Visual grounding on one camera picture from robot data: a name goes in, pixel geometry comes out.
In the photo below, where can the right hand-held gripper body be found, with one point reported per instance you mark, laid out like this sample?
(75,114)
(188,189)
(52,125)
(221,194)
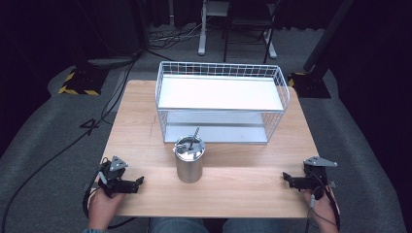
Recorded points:
(319,178)

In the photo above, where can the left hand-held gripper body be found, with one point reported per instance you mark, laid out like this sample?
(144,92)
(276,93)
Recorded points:
(111,181)

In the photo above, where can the person's left hand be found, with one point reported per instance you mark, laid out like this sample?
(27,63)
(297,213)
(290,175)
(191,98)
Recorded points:
(102,210)

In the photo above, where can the person's right hand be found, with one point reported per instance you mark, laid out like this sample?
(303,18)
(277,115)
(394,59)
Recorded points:
(325,215)

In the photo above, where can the steel tumbler with lid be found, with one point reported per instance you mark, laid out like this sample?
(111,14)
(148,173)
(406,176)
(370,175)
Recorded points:
(188,165)

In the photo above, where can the person's left leg in jeans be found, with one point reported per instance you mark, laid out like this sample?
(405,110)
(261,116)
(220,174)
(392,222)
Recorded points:
(178,226)

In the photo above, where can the person's leg in jeans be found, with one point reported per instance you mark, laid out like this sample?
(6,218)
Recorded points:
(178,226)
(251,227)

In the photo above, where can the person's right leg in jeans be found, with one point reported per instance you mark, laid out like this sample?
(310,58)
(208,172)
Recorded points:
(251,227)

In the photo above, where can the metal straw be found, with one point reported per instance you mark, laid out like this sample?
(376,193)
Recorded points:
(195,137)

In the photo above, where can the black yellow striped stand base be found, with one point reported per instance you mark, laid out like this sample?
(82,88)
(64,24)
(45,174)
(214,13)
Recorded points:
(82,82)
(309,85)

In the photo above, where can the black slanted pole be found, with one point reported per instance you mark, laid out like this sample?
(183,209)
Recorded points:
(327,35)

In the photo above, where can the black chair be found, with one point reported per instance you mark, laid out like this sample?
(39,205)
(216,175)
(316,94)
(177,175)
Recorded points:
(249,21)

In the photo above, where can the white desk frame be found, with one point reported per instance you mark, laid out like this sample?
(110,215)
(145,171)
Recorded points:
(202,35)

